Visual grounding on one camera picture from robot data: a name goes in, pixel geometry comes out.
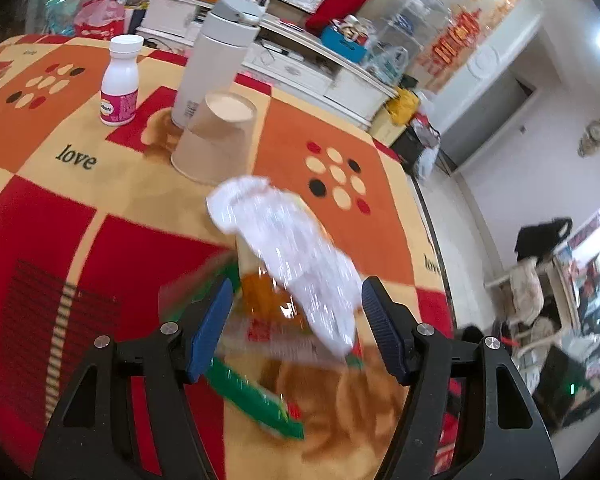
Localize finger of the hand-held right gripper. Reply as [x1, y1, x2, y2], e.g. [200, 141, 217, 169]
[457, 326, 491, 348]

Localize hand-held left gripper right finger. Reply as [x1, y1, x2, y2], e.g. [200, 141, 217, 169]
[360, 275, 561, 480]

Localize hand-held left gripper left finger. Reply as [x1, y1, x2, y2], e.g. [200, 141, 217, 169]
[32, 275, 236, 480]

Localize white plastic bag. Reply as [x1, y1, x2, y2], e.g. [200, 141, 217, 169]
[206, 176, 364, 359]

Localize chair with beige cushion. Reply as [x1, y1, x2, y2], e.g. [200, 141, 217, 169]
[484, 257, 547, 327]

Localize chair with black cloth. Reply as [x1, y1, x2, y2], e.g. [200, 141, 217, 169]
[515, 217, 574, 257]

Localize brown paper cup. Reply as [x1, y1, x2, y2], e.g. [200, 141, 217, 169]
[170, 91, 258, 185]

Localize black bag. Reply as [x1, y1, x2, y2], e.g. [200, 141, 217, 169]
[392, 115, 442, 173]

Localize doorway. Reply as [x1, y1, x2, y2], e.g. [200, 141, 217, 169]
[449, 69, 537, 177]

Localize yellow bag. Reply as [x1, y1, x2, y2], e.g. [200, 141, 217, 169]
[385, 87, 421, 129]

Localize white pill bottle pink label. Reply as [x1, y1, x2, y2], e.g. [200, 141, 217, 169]
[100, 35, 145, 127]

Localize clear plastic bag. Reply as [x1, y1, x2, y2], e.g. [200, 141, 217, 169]
[367, 46, 410, 87]

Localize white thermos bottle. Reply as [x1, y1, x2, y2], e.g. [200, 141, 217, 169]
[171, 0, 261, 132]

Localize white TV cabinet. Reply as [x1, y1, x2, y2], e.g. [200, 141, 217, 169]
[135, 0, 399, 132]

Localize blue basket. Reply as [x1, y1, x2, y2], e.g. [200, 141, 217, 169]
[321, 25, 370, 64]

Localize red hanging decoration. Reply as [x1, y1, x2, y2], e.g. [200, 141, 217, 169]
[429, 9, 484, 67]

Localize clear acrylic shelf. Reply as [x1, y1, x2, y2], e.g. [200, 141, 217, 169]
[380, 0, 462, 62]

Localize pink plastic bag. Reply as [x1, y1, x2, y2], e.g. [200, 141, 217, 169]
[74, 0, 127, 39]

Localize ornate wall clock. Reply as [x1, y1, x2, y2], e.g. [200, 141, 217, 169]
[578, 118, 600, 158]

